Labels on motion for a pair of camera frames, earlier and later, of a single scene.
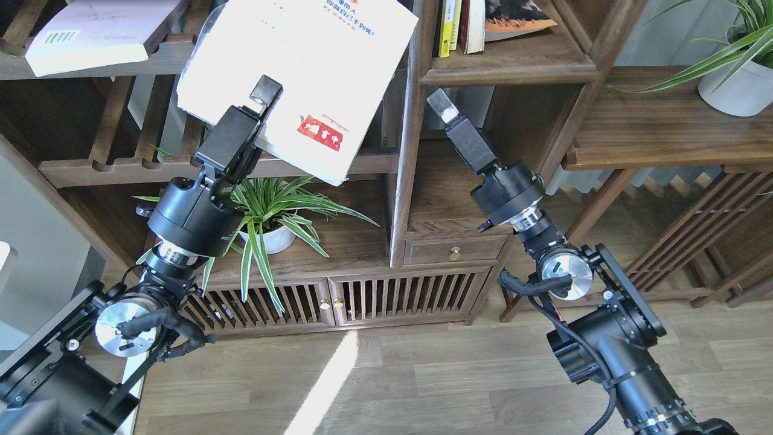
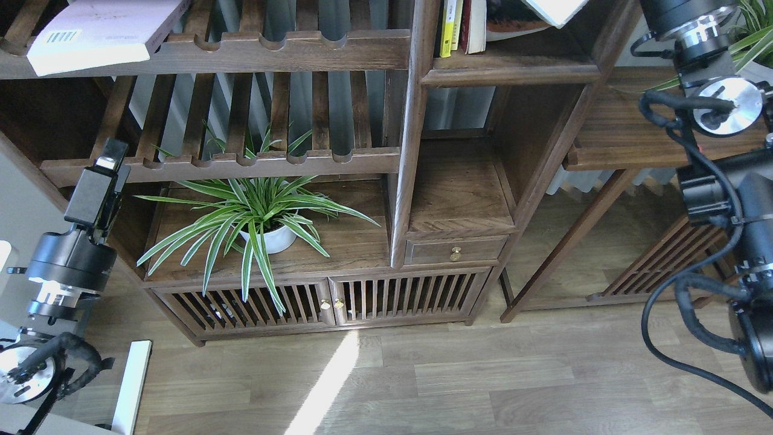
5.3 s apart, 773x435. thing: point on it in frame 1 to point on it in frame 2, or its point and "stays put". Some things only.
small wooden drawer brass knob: [453, 249] stays put
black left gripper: [235, 142] to [99, 188]
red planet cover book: [505, 19] stays put
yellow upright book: [446, 28] stays put
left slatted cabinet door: [306, 302] stays put
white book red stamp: [333, 60] to [558, 12]
